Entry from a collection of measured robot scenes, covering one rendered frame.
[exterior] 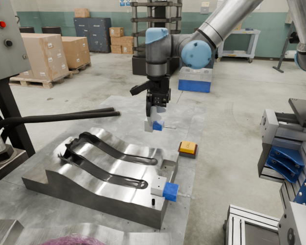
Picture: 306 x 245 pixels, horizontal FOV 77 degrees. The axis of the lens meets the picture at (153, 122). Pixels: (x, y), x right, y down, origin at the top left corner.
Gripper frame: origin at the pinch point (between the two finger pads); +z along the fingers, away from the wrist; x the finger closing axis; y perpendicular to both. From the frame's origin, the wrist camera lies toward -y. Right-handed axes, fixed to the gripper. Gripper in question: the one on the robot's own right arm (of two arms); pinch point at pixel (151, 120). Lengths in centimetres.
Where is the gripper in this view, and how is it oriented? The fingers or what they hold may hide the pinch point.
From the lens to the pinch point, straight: 82.3
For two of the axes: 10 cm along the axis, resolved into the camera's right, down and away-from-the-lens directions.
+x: 3.0, -4.8, 8.2
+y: 9.5, 1.5, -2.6
